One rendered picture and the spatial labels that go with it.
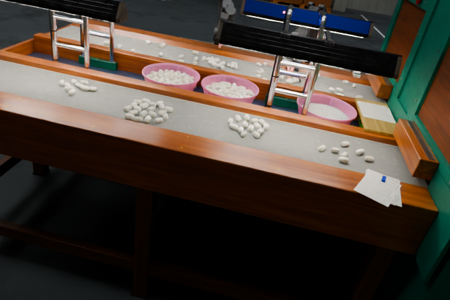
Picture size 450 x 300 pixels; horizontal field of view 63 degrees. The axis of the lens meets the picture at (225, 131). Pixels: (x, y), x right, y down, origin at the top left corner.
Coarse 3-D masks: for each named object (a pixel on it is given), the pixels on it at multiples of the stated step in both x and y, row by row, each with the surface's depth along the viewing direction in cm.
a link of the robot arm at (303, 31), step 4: (308, 4) 206; (312, 4) 205; (320, 4) 204; (308, 8) 208; (312, 8) 204; (316, 8) 203; (320, 8) 203; (324, 8) 205; (300, 28) 200; (304, 28) 199; (308, 28) 199; (296, 32) 199; (300, 32) 198; (304, 32) 198; (308, 32) 200
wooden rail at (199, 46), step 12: (72, 24) 222; (96, 24) 223; (108, 24) 227; (132, 36) 219; (144, 36) 218; (156, 36) 220; (168, 36) 223; (192, 48) 215; (204, 48) 215; (216, 48) 216; (228, 48) 220; (252, 60) 212; (264, 60) 212; (312, 72) 209; (324, 72) 208; (336, 72) 210; (348, 72) 213
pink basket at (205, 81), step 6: (204, 78) 171; (210, 78) 175; (228, 78) 179; (234, 78) 179; (240, 78) 178; (204, 84) 171; (210, 84) 176; (240, 84) 179; (246, 84) 177; (252, 84) 175; (204, 90) 164; (252, 90) 174; (258, 90) 168; (222, 96) 157; (252, 96) 161; (246, 102) 162
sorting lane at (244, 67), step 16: (64, 32) 209; (128, 48) 201; (144, 48) 205; (160, 48) 209; (176, 48) 213; (208, 64) 197; (240, 64) 205; (304, 80) 197; (320, 80) 201; (336, 80) 205; (352, 96) 187; (368, 96) 190
